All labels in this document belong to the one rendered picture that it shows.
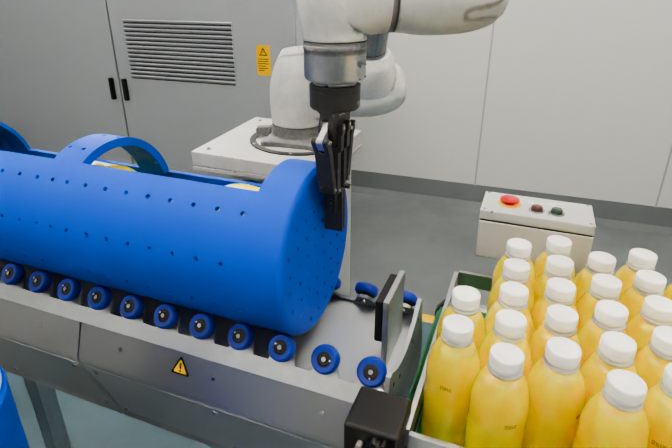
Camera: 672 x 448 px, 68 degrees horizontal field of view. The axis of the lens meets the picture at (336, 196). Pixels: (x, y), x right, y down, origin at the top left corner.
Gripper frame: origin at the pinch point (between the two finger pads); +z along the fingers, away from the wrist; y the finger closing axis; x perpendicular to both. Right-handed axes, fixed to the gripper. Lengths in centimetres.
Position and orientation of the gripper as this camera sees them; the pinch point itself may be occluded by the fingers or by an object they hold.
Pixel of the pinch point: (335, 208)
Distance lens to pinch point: 80.8
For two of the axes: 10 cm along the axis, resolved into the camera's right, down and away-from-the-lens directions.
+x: -9.3, -1.4, 3.3
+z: 0.0, 9.2, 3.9
